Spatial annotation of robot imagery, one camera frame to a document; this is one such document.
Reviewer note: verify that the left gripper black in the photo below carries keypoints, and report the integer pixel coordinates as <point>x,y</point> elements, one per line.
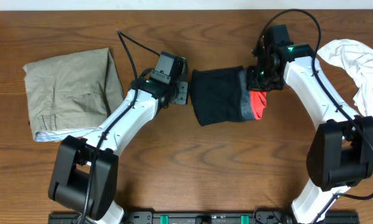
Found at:
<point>183,97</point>

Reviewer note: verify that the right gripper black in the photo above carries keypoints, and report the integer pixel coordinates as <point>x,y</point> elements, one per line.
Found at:
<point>253,84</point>

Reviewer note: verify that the black leggings with red waistband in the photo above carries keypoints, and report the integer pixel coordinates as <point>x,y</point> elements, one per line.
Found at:
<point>221,95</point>

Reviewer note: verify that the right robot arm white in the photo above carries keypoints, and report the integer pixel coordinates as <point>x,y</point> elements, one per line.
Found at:
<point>341,153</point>

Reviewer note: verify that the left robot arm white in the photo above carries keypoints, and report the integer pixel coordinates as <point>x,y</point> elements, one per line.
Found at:
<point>84,176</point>

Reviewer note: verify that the white crumpled shirt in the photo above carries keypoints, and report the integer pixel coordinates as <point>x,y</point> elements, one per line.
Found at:
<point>356,59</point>

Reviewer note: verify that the folded khaki pants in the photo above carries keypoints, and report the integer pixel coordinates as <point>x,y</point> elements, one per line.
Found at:
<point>71,94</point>

